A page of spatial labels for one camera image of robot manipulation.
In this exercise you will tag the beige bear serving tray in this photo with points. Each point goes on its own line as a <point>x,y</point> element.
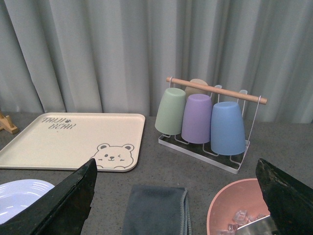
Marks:
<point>65,141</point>

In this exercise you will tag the wooden dish rack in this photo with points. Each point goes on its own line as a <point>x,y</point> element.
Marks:
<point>7,124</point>

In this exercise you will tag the grey folded cloth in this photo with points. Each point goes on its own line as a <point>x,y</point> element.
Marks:
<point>154,210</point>

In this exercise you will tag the grey curtain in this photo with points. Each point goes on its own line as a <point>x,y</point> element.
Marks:
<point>115,55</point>

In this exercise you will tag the clear ice cubes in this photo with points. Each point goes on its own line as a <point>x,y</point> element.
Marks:
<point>240,218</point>

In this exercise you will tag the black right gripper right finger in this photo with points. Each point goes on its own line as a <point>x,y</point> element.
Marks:
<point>289,201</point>

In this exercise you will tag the metal scoop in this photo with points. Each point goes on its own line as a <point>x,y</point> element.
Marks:
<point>263,226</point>

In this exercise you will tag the green cup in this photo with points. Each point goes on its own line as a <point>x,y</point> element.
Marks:
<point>170,112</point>

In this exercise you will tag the white round plate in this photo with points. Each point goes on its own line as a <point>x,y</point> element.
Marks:
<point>17,195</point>

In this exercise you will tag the purple cup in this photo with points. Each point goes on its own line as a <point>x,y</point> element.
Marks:
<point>196,124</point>

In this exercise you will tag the beige cup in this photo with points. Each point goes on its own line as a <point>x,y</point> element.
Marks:
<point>189,90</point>

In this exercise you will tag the blue cup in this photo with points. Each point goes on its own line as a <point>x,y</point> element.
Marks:
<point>227,129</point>

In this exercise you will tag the white wire cup rack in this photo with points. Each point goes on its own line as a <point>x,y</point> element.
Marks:
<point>203,152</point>

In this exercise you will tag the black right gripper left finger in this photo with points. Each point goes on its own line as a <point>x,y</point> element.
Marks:
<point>61,211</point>

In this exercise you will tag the pink bowl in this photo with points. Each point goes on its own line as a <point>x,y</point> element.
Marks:
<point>243,194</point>

